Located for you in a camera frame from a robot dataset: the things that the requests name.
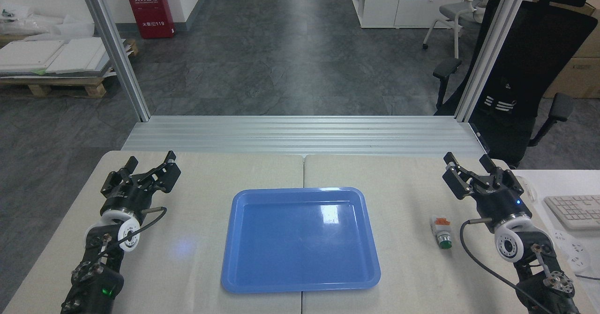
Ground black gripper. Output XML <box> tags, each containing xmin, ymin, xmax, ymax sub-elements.
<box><xmin>100</xmin><ymin>151</ymin><xmax>182</xmax><ymax>217</ymax></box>
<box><xmin>442</xmin><ymin>152</ymin><xmax>533</xmax><ymax>224</ymax></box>

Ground white switch part green button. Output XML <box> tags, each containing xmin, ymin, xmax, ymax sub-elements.
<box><xmin>430</xmin><ymin>216</ymin><xmax>453</xmax><ymax>250</ymax></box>

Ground blue plastic tray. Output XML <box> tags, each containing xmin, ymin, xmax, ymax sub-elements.
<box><xmin>221</xmin><ymin>187</ymin><xmax>381</xmax><ymax>294</ymax></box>

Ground white computer mouse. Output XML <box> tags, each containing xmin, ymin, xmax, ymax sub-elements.
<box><xmin>519</xmin><ymin>176</ymin><xmax>539</xmax><ymax>203</ymax></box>

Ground white keyboard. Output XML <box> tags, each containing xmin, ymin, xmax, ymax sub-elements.
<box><xmin>544</xmin><ymin>194</ymin><xmax>600</xmax><ymax>231</ymax></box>

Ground white power strip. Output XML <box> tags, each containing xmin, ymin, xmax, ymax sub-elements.
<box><xmin>551</xmin><ymin>230</ymin><xmax>592</xmax><ymax>272</ymax></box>

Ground black office chair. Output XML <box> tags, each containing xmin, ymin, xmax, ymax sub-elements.
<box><xmin>432</xmin><ymin>0</ymin><xmax>599</xmax><ymax>169</ymax></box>

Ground wooden pallet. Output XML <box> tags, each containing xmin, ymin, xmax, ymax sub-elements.
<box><xmin>0</xmin><ymin>37</ymin><xmax>140</xmax><ymax>99</ymax></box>

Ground brown cardboard boxes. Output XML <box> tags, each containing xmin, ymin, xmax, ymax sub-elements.
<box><xmin>543</xmin><ymin>0</ymin><xmax>600</xmax><ymax>99</ymax></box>

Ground white flat boards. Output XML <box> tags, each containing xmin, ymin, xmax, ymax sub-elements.
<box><xmin>0</xmin><ymin>37</ymin><xmax>126</xmax><ymax>76</ymax></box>

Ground silver aluminium profile platform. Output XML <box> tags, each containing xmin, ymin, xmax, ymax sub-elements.
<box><xmin>121</xmin><ymin>115</ymin><xmax>491</xmax><ymax>159</ymax></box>

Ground red fire extinguisher box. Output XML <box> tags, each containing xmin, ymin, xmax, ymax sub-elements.
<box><xmin>123</xmin><ymin>0</ymin><xmax>176</xmax><ymax>39</ymax></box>

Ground white grey office chair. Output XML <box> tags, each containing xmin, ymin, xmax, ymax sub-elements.
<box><xmin>422</xmin><ymin>0</ymin><xmax>489</xmax><ymax>60</ymax></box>

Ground white foam packing sheets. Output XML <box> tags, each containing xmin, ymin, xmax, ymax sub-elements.
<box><xmin>0</xmin><ymin>5</ymin><xmax>97</xmax><ymax>41</ymax></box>

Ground white drawer cabinet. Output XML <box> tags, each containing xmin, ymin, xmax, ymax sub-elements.
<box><xmin>352</xmin><ymin>0</ymin><xmax>472</xmax><ymax>29</ymax></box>

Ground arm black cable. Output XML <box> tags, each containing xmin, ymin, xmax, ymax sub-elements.
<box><xmin>101</xmin><ymin>206</ymin><xmax>168</xmax><ymax>254</ymax></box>
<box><xmin>459</xmin><ymin>217</ymin><xmax>558</xmax><ymax>314</ymax></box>

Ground silver aluminium post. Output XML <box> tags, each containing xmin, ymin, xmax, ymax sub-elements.
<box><xmin>454</xmin><ymin>0</ymin><xmax>535</xmax><ymax>122</ymax></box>
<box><xmin>75</xmin><ymin>0</ymin><xmax>151</xmax><ymax>122</ymax></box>

